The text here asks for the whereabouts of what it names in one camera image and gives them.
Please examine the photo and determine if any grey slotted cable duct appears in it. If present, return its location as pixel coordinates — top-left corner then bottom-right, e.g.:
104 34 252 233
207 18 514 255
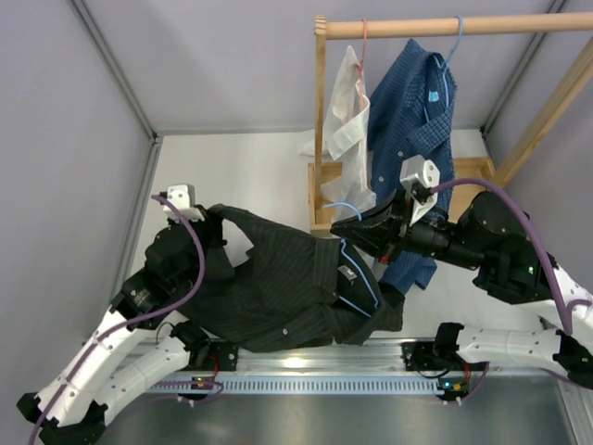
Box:
150 375 461 396

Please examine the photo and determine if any blue wire hanger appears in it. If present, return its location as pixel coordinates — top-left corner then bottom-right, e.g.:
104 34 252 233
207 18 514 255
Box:
322 199 381 316

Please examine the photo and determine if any white shirt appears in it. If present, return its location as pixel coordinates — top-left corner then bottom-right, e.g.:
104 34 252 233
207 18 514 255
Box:
321 46 377 221

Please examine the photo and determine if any pink wire hanger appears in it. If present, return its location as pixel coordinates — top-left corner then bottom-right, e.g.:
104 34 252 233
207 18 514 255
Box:
357 18 368 114

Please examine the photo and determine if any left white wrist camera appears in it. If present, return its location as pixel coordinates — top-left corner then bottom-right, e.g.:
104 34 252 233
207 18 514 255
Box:
158 184 205 222

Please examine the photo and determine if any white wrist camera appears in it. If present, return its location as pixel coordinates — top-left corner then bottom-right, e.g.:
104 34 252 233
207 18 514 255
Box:
399 155 440 225
158 184 205 222

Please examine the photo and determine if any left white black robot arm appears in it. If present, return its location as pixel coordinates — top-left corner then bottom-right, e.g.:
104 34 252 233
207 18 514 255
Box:
17 206 226 444

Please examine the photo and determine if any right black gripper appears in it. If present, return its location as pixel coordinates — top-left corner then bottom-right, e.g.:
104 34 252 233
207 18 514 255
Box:
334 189 489 273

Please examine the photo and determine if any right aluminium frame post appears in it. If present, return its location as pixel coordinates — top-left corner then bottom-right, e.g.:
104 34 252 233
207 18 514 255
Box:
479 0 571 135

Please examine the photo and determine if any blue checked shirt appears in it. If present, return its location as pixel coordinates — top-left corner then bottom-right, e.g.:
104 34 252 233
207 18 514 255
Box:
368 38 459 296

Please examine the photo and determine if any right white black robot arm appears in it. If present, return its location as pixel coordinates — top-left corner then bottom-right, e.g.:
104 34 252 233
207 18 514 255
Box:
330 191 592 388

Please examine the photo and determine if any black pinstripe shirt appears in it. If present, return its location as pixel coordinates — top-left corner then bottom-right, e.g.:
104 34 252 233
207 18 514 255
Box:
180 204 405 352

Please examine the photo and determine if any wooden clothes rack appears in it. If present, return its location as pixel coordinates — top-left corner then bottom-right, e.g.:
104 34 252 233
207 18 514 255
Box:
308 11 593 238

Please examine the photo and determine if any aluminium frame post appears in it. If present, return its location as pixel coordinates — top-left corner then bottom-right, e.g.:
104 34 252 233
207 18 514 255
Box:
479 0 571 135
68 0 158 142

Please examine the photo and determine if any blue hanger holding shirt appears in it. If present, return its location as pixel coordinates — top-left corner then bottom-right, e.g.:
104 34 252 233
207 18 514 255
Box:
420 16 464 128

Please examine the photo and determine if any left aluminium frame post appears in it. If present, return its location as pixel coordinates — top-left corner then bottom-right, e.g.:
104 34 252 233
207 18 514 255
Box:
68 0 158 142

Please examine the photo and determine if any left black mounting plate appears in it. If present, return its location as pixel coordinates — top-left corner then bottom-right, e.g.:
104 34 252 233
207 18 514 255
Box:
201 341 238 372

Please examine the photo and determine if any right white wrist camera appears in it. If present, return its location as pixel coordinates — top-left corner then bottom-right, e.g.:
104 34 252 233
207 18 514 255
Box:
399 155 440 225

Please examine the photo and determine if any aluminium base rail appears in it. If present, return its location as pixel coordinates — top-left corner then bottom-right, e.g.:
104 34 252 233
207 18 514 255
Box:
124 337 580 373

